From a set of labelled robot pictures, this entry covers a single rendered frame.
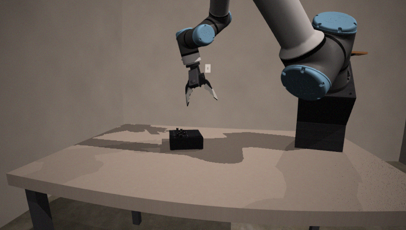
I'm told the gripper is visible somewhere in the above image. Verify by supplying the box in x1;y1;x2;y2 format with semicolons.
185;62;218;106

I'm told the black lighting desk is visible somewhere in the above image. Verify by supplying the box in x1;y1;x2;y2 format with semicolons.
169;128;203;150

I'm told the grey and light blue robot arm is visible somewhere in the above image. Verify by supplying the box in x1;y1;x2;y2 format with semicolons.
176;0;357;101

